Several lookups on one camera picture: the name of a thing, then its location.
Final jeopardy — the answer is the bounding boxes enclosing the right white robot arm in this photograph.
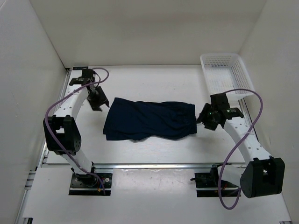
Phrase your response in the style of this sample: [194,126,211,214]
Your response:
[197,93,285,198]

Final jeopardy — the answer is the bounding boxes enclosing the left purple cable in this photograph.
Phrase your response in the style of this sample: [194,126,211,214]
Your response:
[44,67,110,196]

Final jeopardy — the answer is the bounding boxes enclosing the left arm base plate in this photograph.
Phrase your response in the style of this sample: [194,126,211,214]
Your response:
[69,170,113,196]

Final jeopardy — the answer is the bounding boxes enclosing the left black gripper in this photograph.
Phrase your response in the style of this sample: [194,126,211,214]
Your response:
[86,86,109,112]

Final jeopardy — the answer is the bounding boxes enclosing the aluminium rail front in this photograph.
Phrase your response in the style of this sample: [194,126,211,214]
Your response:
[95,163,267,170]

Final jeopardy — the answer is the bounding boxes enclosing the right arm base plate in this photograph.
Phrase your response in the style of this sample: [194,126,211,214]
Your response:
[190,173,238,198]

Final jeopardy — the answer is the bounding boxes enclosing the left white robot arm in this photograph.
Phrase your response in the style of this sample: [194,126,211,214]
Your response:
[43,67,109,187]

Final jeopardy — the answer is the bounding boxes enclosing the navy blue shorts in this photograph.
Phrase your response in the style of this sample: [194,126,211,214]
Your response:
[103,98,197,141]

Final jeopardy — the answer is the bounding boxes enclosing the white plastic mesh basket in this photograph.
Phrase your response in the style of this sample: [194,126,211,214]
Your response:
[200,53,254,101]

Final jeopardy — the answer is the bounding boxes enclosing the white front cover board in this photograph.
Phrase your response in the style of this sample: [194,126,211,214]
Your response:
[23,168,291,224]

